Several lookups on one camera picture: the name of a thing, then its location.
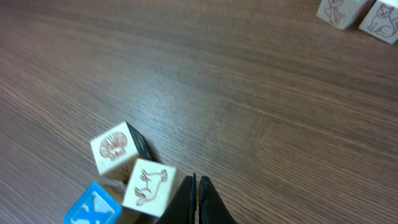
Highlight red letter M block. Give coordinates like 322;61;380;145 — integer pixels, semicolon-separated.
317;0;374;30

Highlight green letter F block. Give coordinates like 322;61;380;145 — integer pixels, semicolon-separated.
359;0;397;45

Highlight blue letter X block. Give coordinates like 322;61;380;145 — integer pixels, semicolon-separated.
63;182;122;224

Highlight horse picture block green side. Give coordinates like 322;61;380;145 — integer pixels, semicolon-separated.
122;159;180;218

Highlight shell picture block red side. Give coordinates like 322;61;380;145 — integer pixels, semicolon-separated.
90;121;152;183

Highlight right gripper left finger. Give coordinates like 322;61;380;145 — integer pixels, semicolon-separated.
156;173;197;224

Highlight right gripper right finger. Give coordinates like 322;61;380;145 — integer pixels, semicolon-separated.
199;176;237;224

